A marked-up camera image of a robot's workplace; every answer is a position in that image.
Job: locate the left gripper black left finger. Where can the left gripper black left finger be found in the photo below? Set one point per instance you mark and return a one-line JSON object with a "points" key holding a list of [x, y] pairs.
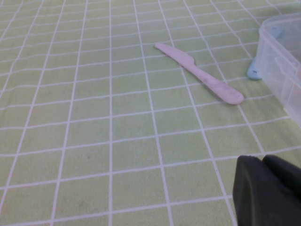
{"points": [[254, 200]]}

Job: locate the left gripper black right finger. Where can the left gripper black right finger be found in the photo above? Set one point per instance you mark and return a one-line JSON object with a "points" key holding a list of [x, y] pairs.
{"points": [[287, 174]]}

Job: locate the transparent plastic egg box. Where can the transparent plastic egg box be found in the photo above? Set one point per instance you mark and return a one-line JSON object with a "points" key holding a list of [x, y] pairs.
{"points": [[270, 58]]}

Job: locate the light blue plastic fork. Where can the light blue plastic fork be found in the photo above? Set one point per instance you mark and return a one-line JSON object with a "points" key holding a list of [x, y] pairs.
{"points": [[254, 73]]}

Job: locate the pale pink plastic knife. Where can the pale pink plastic knife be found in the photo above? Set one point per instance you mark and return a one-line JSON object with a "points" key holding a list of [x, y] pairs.
{"points": [[200, 73]]}

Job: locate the green checked tablecloth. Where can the green checked tablecloth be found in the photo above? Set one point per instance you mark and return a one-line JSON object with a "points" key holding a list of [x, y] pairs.
{"points": [[94, 117]]}

